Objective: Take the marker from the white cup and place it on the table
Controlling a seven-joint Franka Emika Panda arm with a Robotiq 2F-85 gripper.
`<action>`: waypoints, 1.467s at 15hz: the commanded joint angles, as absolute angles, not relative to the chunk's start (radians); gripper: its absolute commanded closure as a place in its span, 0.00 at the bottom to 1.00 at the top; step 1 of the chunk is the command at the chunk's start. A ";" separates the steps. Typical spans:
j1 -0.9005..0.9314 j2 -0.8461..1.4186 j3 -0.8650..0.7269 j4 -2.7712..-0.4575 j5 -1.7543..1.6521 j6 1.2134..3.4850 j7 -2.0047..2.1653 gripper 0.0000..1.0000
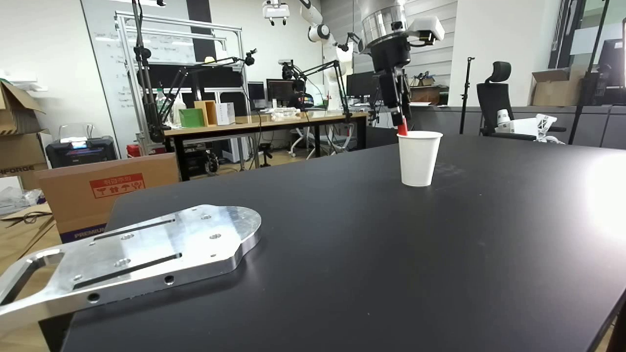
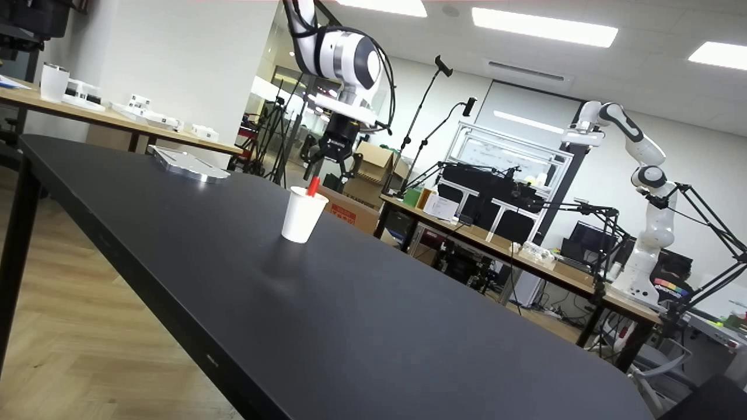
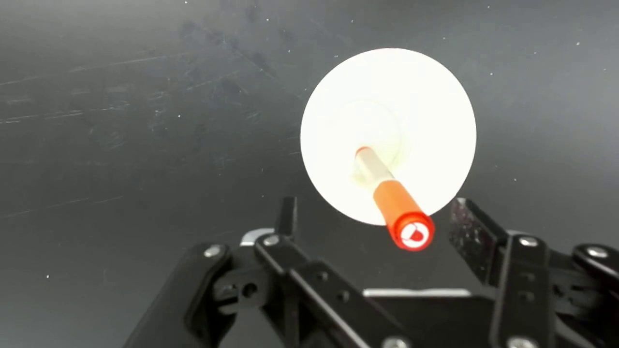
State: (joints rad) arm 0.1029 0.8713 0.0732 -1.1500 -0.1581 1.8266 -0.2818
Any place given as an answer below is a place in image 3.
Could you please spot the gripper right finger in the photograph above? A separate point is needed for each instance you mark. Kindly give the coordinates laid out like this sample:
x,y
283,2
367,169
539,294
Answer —
x,y
524,285

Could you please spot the white cup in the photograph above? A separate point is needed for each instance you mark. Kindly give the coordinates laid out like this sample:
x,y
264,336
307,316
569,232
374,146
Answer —
x,y
387,121

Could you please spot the orange capped marker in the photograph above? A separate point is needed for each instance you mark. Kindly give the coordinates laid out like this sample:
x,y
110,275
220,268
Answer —
x,y
399,208

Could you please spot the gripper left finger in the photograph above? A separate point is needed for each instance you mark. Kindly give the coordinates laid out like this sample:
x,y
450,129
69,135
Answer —
x,y
290,280

